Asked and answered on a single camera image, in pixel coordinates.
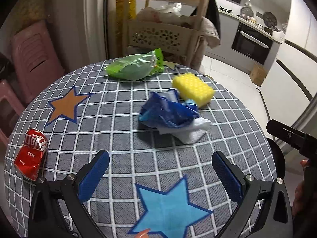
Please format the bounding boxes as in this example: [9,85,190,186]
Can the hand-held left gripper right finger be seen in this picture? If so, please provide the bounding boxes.
[212,150,294,238]

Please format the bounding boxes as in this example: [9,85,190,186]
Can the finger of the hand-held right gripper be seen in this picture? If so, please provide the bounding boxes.
[266,119,308,154]

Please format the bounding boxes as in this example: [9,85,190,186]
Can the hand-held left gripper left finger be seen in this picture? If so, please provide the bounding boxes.
[28,150,111,238]

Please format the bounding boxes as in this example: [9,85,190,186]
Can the black trash bin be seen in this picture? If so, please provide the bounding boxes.
[267,137,287,179]

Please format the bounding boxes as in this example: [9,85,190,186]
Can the person's right hand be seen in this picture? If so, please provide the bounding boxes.
[292,160,317,217]

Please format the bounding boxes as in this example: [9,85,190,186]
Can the person's left hand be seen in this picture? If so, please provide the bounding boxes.
[128,228,151,238]

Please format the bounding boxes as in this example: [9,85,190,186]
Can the crumpled white tissue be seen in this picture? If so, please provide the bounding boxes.
[158,117,212,145]

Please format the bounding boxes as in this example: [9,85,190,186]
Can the white refrigerator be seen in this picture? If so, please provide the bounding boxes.
[260,0,317,144]

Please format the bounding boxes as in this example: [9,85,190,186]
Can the cardboard box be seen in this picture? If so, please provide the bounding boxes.
[249,62,268,86]

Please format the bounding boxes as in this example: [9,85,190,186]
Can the crushed red soda can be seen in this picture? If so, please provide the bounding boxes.
[13,127,48,181]

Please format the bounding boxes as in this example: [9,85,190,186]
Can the blue plastic bag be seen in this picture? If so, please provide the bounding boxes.
[140,89,200,129]

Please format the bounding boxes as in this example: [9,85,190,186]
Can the yellow sponge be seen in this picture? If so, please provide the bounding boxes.
[172,74,216,108]

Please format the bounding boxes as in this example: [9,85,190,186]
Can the black built-in oven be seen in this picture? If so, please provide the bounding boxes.
[231,22,274,65]

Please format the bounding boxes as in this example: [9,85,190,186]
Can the pink plastic stool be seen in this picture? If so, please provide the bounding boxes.
[9,21,66,105]
[0,80,26,142]

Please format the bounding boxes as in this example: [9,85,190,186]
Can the round dark baking pan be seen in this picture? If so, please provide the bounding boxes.
[262,11,278,27]

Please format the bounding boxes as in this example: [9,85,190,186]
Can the green plastic bag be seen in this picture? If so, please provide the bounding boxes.
[106,48,165,81]

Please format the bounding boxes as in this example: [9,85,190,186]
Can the beige hanging cloth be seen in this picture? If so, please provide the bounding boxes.
[190,16,221,68]

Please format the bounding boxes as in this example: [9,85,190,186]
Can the round grey tray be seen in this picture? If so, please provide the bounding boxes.
[240,6,253,18]

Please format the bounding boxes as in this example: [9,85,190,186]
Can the black hanging bag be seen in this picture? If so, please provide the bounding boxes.
[206,0,221,31]

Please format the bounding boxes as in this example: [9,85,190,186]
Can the beige plastic storage rack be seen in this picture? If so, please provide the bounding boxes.
[122,0,214,65]

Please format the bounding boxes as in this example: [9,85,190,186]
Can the yellow mesh packaging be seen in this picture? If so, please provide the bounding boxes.
[115,0,136,22]

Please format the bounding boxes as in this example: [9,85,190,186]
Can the white plastic bags in rack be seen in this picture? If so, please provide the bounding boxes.
[136,2,197,28]

